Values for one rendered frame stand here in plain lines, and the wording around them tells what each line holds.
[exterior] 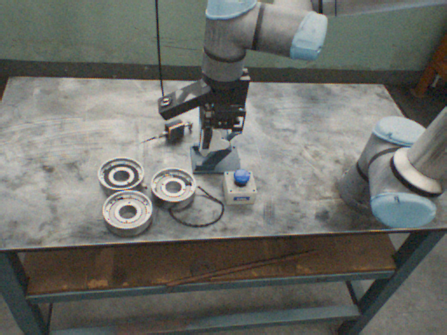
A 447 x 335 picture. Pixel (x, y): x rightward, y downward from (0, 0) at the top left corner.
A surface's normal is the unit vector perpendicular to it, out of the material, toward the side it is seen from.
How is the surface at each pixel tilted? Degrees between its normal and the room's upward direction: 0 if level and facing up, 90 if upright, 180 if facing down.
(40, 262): 0
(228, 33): 90
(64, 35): 90
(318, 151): 0
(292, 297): 0
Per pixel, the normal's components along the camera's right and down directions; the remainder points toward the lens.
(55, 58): 0.14, 0.73
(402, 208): -0.21, 0.78
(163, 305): 0.12, -0.69
